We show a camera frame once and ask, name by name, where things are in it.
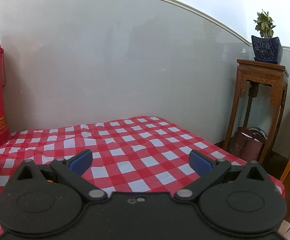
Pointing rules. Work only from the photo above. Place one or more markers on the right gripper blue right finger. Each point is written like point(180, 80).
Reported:
point(210, 172)

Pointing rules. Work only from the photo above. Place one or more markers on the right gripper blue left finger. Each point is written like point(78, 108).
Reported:
point(69, 172)

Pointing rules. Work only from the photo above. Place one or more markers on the dark red bag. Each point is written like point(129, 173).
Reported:
point(248, 143)

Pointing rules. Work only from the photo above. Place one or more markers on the red checkered tablecloth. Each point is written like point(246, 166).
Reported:
point(146, 154)

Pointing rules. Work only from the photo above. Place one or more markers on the carved wooden plant stand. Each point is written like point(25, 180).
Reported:
point(266, 85)

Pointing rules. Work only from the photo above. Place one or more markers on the green potted plant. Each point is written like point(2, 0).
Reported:
point(264, 24)

